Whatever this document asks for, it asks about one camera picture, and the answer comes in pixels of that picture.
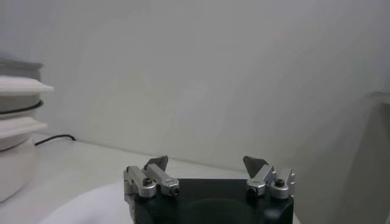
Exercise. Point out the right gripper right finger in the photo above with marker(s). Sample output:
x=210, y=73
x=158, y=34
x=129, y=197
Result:
x=268, y=179

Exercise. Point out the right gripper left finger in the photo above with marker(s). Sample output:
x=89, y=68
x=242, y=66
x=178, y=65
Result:
x=152, y=179

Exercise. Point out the white electric cooker base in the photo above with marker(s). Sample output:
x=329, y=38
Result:
x=15, y=158

